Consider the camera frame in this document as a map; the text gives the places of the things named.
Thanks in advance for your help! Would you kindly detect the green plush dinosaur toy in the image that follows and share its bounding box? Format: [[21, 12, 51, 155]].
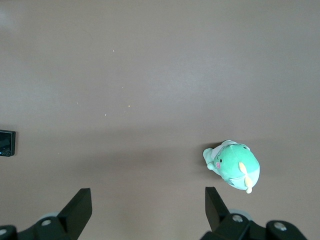
[[202, 139, 261, 195]]

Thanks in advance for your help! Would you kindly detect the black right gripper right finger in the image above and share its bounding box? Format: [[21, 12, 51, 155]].
[[201, 186, 309, 240]]

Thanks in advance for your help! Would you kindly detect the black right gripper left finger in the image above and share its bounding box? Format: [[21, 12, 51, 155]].
[[0, 187, 93, 240]]

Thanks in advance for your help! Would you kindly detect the black smartphone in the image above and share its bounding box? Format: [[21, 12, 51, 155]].
[[0, 129, 16, 157]]

